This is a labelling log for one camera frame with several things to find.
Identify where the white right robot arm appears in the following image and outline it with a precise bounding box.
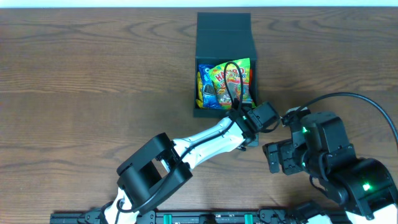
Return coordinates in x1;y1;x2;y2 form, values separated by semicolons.
262;111;397;220

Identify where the red candy bag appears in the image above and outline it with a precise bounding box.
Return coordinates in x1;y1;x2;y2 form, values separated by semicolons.
249;69;253;89

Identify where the yellow snack bag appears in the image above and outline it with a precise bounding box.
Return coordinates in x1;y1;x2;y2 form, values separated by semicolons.
196;72;205;109

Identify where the black gift box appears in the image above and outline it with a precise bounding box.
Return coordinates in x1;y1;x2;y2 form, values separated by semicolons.
195;12;259;105

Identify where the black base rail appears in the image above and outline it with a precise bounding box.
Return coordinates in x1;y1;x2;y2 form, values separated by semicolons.
49;201;352;224

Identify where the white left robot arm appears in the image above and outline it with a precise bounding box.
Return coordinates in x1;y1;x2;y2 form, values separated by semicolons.
102;108;264;223

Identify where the Haribo gummy worms bag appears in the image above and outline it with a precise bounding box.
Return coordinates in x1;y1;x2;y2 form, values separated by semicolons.
209;58;255;110

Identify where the blue Oreo cookie pack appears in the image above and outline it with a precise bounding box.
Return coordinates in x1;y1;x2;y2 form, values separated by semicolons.
198;64;221;110

